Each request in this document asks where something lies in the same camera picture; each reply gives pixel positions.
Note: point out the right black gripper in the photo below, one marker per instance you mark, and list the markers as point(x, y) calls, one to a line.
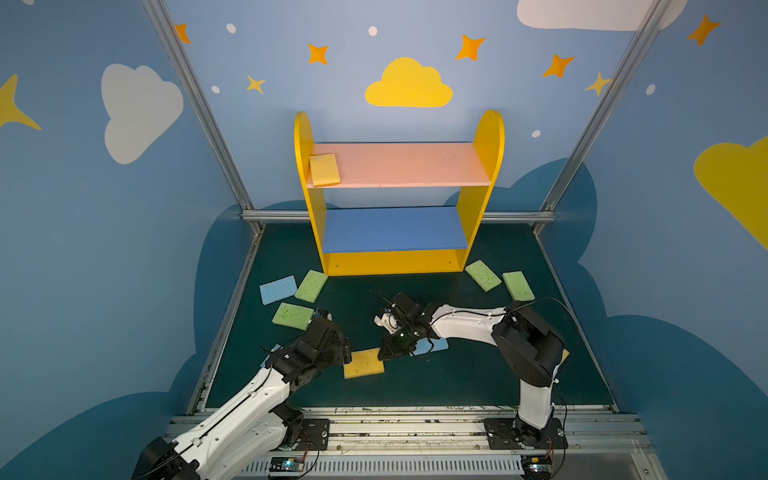
point(397, 339)

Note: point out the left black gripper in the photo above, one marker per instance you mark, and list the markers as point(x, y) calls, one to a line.
point(335, 339)

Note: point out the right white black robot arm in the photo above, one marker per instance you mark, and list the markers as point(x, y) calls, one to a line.
point(533, 349)

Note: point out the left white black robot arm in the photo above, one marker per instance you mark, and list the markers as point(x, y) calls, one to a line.
point(257, 419)

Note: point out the yellow shelf with coloured boards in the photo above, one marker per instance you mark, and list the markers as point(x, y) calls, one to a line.
point(349, 247)

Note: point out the blue sponge centre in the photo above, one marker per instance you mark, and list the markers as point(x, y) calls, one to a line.
point(428, 345)

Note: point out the green sponge left lower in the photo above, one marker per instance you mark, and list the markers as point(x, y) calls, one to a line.
point(293, 316)

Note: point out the green sponge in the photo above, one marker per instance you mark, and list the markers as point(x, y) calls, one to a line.
point(483, 275)
point(518, 286)
point(293, 316)
point(311, 286)

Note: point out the green sponge left upper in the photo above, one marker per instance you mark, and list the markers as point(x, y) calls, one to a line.
point(311, 286)

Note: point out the blue sponge far left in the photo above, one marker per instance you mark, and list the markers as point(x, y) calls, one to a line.
point(278, 290)

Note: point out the green sponge right inner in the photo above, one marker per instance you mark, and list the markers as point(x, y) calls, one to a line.
point(483, 275)

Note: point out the left green circuit board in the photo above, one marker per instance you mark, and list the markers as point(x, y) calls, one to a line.
point(286, 466)

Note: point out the green circuit board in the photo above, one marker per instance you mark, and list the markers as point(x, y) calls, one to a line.
point(286, 466)
point(536, 467)

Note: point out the green sponge right outer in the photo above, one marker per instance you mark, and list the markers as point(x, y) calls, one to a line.
point(518, 286)

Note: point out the right green circuit board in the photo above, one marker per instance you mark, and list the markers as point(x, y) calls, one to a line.
point(536, 467)

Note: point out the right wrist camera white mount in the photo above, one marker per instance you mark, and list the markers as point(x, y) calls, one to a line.
point(387, 321)

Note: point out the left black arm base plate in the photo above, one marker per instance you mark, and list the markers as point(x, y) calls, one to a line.
point(311, 434)

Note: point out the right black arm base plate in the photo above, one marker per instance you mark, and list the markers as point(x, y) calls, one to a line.
point(515, 434)

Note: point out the rear aluminium frame bar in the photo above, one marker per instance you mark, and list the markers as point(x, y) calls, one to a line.
point(397, 213)

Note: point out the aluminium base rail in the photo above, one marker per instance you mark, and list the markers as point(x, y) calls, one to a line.
point(449, 442)

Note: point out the right aluminium frame post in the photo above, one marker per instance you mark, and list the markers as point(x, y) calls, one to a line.
point(637, 49)

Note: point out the aluminium frame post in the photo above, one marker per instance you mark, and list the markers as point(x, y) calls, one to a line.
point(637, 49)
point(161, 20)

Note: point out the left aluminium frame post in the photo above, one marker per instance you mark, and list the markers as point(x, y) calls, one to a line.
point(161, 20)

